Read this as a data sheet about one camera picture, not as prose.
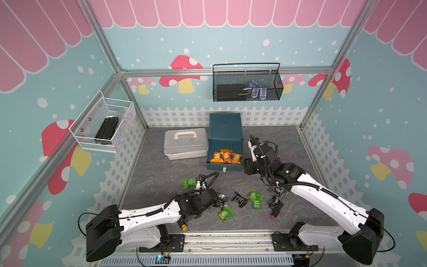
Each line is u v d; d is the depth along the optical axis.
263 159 0.54
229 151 0.87
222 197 0.87
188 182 0.92
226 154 0.85
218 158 0.85
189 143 0.95
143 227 0.46
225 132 0.87
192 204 0.60
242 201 0.85
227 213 0.81
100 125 0.73
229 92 0.90
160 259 0.73
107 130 0.70
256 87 0.89
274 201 0.84
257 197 0.86
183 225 0.77
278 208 0.83
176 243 0.75
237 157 0.85
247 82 0.90
